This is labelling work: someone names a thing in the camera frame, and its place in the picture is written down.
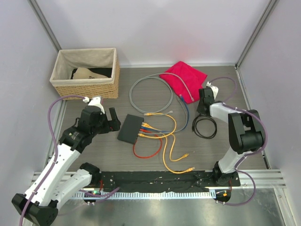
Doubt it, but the yellow ethernet cable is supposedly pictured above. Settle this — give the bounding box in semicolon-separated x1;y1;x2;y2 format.
138;133;196;174
142;112;190;162

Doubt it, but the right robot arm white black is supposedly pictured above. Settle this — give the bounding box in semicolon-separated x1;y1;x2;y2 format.
197;87;267;186

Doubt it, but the wicker basket with liner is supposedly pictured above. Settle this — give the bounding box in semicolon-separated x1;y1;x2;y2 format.
50;48;120;98

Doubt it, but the black network switch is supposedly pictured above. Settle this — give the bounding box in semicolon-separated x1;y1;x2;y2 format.
117;114;144;145

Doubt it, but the white slotted cable duct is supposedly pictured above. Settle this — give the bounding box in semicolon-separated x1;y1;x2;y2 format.
70;192;217;200

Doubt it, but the blue ethernet cable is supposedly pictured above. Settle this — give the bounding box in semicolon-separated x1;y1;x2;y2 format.
140;94;190;133

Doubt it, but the beige cloth in basket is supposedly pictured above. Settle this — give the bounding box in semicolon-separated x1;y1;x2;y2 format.
71;67;112;80

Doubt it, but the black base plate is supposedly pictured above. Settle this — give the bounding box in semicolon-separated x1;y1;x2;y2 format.
102;170;241;193

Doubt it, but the black ethernet cable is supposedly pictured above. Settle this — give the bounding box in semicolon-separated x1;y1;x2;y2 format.
191;114;218;139

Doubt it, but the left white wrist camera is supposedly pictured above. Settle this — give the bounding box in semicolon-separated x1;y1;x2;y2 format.
83;96;105;113

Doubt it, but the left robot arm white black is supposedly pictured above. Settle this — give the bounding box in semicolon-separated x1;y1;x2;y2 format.
12;105;121;226

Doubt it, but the orange red ethernet cable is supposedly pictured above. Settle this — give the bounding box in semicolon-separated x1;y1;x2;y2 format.
133;129;163;159

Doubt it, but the pink folded cloth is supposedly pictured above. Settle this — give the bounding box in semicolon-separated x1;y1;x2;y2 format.
159;61;207;104

